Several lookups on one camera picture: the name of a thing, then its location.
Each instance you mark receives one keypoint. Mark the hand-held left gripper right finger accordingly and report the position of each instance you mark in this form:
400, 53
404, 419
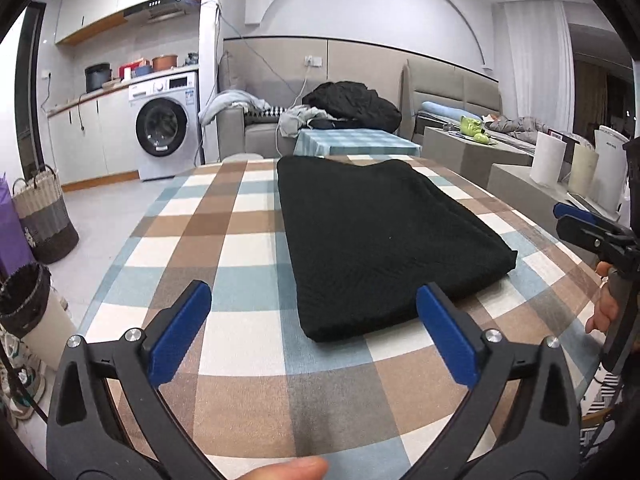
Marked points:
445, 327

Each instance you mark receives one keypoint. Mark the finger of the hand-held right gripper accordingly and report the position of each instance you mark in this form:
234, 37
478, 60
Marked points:
582, 213
590, 237

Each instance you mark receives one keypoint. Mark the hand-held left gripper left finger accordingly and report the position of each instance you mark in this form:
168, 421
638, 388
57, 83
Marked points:
180, 327

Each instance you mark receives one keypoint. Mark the black knit sweater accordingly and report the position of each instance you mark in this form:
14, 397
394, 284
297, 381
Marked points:
380, 240

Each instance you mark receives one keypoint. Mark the grey clothes on bed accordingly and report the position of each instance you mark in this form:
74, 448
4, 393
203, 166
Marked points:
520, 125

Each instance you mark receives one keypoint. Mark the person's right hand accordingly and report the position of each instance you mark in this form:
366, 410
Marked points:
602, 305

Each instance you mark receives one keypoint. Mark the person's left hand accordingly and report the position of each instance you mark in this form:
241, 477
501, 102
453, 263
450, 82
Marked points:
285, 469

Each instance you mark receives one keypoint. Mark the white air purifier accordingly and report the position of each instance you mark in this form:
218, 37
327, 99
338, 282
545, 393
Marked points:
610, 170

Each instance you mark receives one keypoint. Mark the beige low cabinet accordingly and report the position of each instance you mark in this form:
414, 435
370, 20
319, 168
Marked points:
465, 160
525, 195

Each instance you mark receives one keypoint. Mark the white paper towel roll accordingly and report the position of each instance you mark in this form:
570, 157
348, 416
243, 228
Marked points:
547, 160

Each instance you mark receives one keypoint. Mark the striped black white cloth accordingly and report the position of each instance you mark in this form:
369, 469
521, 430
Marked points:
607, 400

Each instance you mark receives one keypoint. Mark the checkered tablecloth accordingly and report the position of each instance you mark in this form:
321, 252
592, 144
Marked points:
240, 240

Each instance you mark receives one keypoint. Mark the cream trash bin black liner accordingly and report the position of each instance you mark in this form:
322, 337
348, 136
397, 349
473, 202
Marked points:
50, 330

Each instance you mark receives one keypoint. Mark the green plush toy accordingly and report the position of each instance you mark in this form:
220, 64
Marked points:
472, 129

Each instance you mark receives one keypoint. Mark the white sheer curtain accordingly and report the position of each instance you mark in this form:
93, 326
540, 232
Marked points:
537, 65

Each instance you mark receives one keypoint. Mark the blue pillow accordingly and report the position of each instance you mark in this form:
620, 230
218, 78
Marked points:
442, 110

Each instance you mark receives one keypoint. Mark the woven laundry basket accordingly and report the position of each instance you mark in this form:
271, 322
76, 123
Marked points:
45, 215

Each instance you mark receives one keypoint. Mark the round white stool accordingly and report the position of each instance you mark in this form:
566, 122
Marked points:
242, 157

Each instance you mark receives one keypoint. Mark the beige padded headboard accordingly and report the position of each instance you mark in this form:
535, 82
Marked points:
450, 87

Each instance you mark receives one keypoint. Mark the purple bag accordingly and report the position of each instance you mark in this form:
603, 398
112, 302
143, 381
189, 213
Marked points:
12, 230

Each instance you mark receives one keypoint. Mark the white washing machine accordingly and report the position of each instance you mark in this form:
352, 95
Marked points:
165, 130

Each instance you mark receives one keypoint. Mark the blue checkered small table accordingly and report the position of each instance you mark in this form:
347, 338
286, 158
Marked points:
355, 142

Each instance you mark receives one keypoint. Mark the white base cabinet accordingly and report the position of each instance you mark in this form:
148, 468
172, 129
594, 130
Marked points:
90, 140

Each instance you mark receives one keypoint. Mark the grey sofa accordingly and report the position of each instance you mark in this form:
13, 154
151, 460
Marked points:
260, 135

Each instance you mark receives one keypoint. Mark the light grey blanket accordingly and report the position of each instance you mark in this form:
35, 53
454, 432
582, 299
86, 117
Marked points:
230, 102

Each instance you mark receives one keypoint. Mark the houndstooth pillow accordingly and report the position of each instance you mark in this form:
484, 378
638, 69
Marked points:
265, 110

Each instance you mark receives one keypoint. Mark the grey hoodie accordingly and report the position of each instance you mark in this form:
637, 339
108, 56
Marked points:
295, 120

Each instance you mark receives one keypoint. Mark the black puffer jacket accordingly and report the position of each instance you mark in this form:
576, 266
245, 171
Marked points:
355, 102

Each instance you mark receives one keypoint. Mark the red box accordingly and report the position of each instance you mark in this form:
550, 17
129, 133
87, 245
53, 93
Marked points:
131, 69

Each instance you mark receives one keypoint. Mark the black cooking pot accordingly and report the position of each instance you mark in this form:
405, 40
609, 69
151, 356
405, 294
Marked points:
97, 77

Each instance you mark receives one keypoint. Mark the copper pot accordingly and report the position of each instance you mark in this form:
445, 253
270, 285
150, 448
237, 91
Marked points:
165, 62

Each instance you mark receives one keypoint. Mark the range hood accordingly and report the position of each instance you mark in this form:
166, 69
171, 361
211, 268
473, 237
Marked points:
162, 5

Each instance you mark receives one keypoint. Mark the dark door frame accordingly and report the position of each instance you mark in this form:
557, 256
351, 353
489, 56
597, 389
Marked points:
25, 85

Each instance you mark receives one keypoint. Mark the white wall socket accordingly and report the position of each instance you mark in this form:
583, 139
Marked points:
313, 61

